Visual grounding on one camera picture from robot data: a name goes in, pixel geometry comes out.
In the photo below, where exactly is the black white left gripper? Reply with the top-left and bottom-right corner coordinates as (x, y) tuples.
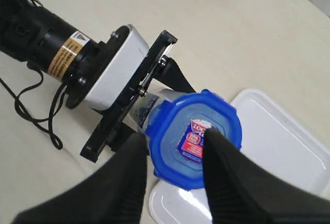
(65, 24), (195, 163)

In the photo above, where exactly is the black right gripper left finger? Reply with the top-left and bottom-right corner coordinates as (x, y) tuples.
(12, 133), (147, 223)

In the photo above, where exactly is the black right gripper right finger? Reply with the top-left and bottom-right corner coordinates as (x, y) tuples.
(202, 129), (329, 223)

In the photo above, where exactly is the clear plastic container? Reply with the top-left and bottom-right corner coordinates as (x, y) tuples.
(129, 86), (187, 132)

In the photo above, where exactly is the blue container lid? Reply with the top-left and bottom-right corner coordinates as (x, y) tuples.
(144, 89), (242, 190)

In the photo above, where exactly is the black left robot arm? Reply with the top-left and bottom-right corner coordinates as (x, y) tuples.
(1, 0), (194, 162)

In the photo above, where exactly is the white plastic tray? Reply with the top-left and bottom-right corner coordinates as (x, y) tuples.
(148, 88), (329, 223)

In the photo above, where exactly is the black cable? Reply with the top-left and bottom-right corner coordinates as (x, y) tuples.
(0, 1), (68, 150)

